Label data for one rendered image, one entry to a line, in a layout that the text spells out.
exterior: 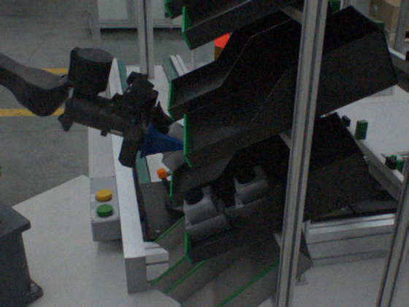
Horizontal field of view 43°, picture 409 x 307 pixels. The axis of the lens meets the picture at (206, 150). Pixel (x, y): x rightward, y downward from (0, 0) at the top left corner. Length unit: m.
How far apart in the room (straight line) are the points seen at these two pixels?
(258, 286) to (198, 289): 0.19
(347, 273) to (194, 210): 0.61
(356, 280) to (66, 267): 0.69
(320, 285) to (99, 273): 0.51
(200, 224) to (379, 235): 0.64
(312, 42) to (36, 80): 0.50
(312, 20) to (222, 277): 0.51
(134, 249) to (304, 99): 0.67
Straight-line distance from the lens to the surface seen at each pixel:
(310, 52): 0.59
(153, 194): 1.33
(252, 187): 0.75
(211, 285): 0.95
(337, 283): 1.26
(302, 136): 0.63
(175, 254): 1.08
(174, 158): 0.90
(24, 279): 1.20
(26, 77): 0.92
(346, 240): 1.28
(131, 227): 1.24
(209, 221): 0.77
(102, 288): 1.23
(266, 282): 0.80
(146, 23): 2.20
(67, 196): 1.56
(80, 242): 1.38
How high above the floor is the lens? 1.69
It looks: 28 degrees down
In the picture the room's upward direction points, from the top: 1 degrees clockwise
